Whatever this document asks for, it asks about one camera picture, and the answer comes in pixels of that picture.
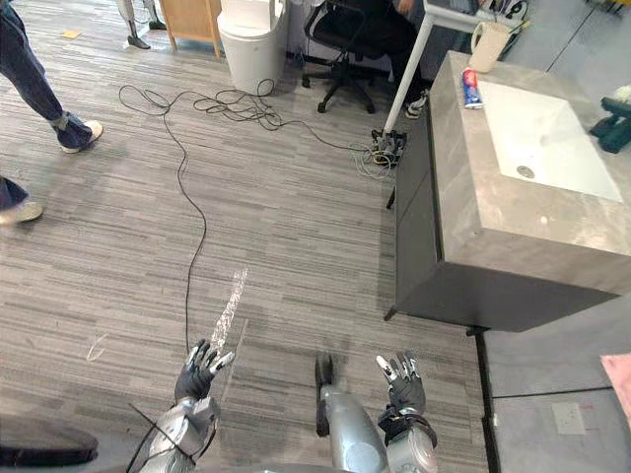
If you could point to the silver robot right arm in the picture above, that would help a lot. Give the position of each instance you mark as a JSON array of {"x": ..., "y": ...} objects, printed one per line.
[{"x": 411, "y": 441}]

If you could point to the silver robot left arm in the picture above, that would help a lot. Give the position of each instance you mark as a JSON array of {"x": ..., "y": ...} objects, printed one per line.
[{"x": 172, "y": 433}]

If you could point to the toothpaste tube red blue white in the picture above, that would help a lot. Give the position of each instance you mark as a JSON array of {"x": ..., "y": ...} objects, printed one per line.
[{"x": 471, "y": 88}]

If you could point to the black office chair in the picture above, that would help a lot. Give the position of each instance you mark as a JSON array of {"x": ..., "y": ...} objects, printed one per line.
[{"x": 345, "y": 54}]

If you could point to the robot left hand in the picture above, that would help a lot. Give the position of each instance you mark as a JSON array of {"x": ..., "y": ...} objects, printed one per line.
[{"x": 197, "y": 374}]

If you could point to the dark shoe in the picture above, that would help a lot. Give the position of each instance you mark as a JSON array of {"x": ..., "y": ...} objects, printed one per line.
[{"x": 44, "y": 446}]

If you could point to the wooden cabinet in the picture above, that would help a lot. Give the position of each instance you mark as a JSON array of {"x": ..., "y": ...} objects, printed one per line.
[{"x": 192, "y": 22}]

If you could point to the white toilet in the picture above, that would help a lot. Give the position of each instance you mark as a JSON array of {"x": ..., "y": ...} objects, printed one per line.
[{"x": 252, "y": 44}]

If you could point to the silver robot leg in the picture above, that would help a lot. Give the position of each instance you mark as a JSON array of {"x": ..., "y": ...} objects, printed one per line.
[{"x": 345, "y": 424}]

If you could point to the person seated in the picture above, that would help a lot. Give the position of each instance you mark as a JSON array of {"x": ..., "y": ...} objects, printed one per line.
[{"x": 401, "y": 54}]

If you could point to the power strip with plugs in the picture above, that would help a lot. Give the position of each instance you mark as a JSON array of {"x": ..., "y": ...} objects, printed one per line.
[{"x": 387, "y": 145}]

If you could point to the white rectangular sink basin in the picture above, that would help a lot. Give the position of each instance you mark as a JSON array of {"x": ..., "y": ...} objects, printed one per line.
[{"x": 547, "y": 138}]

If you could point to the pink cloth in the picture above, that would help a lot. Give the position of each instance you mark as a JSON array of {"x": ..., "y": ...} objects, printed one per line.
[{"x": 618, "y": 382}]

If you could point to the white desk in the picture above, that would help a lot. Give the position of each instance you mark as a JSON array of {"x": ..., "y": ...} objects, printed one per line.
[{"x": 463, "y": 12}]

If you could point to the white table leg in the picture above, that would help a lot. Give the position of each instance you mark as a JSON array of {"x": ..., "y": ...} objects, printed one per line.
[{"x": 410, "y": 69}]

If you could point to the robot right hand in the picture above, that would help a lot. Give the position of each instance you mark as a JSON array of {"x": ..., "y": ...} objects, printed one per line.
[{"x": 407, "y": 389}]

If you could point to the grey stone washtable cabinet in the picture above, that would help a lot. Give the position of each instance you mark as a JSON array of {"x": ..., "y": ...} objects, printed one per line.
[{"x": 498, "y": 207}]

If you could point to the cream plastic pitcher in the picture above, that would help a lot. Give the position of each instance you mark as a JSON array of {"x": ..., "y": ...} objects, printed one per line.
[{"x": 488, "y": 47}]

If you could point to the humanoid robot legs standing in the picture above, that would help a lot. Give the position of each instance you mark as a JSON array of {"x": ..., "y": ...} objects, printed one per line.
[{"x": 138, "y": 22}]

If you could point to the person walking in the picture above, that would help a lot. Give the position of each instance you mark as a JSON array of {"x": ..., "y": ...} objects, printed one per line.
[{"x": 34, "y": 98}]

